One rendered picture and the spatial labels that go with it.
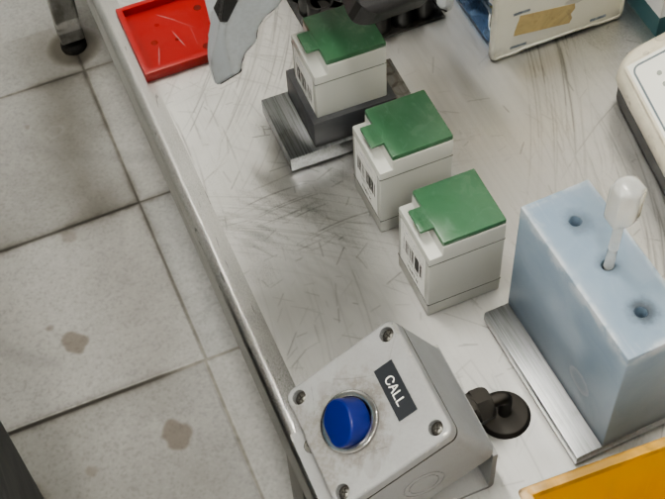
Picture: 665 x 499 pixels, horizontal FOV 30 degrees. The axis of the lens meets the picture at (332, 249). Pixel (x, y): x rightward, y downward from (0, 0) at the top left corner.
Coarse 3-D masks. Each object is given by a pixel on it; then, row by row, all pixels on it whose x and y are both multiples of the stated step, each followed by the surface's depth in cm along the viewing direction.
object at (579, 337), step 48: (576, 192) 63; (528, 240) 64; (576, 240) 62; (624, 240) 62; (528, 288) 66; (576, 288) 60; (624, 288) 60; (528, 336) 69; (576, 336) 62; (624, 336) 58; (528, 384) 67; (576, 384) 65; (624, 384) 60; (576, 432) 65; (624, 432) 65
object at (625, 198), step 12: (624, 180) 56; (636, 180) 56; (612, 192) 56; (624, 192) 55; (636, 192) 55; (612, 204) 56; (624, 204) 56; (636, 204) 56; (612, 216) 57; (624, 216) 56; (636, 216) 57
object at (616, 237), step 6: (612, 234) 58; (618, 234) 58; (612, 240) 59; (618, 240) 59; (612, 246) 59; (618, 246) 59; (612, 252) 59; (606, 258) 60; (612, 258) 60; (606, 264) 60; (612, 264) 60
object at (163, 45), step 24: (144, 0) 86; (168, 0) 86; (192, 0) 87; (144, 24) 86; (168, 24) 85; (192, 24) 85; (144, 48) 84; (168, 48) 84; (192, 48) 84; (144, 72) 82; (168, 72) 83
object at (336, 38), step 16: (320, 16) 74; (336, 16) 74; (304, 32) 73; (320, 32) 73; (336, 32) 73; (352, 32) 73; (368, 32) 73; (304, 48) 73; (320, 48) 73; (336, 48) 73; (352, 48) 72; (368, 48) 72
